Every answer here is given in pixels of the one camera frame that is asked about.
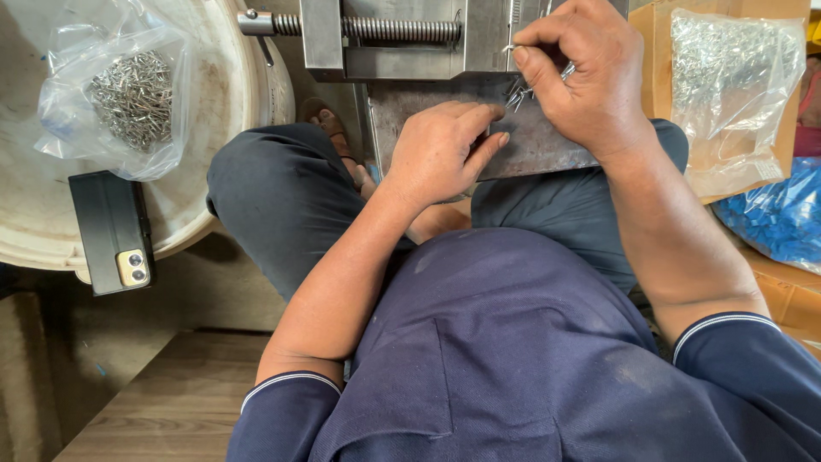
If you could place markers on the bunch of small metal pins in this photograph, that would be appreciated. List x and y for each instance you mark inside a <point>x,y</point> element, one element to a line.
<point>521,93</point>

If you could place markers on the dark grey trousers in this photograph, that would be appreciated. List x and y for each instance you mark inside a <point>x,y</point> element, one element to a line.
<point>295,199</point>

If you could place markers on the steel bench vise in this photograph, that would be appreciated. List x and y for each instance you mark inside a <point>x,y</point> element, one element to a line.
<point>442,70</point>

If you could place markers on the person's right hand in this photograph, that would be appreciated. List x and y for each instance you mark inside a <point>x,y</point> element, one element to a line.
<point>590,77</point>

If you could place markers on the clear bag of shiny pins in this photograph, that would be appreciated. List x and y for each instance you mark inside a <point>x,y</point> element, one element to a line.
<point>731,96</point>

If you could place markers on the clear bag of metal pins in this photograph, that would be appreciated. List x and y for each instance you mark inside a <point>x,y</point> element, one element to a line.
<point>122,90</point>

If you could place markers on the black phone in folio case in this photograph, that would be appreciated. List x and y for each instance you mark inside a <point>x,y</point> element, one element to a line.
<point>112,231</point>

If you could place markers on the brown sandal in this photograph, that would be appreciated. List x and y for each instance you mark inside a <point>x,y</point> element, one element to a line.
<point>328,125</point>

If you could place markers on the white plastic bucket lid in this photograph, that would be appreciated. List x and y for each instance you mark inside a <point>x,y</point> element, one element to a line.
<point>211,128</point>

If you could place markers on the navy polo shirt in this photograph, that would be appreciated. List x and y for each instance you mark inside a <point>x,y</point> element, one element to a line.
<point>526,359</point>

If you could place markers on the brown cardboard box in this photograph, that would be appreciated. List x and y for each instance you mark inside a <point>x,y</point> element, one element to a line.
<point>763,192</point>

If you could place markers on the blue plastic bag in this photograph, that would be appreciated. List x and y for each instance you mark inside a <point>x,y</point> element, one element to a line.
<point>776,215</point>

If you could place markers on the person's left hand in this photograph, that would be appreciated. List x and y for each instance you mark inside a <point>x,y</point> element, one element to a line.
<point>431,154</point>

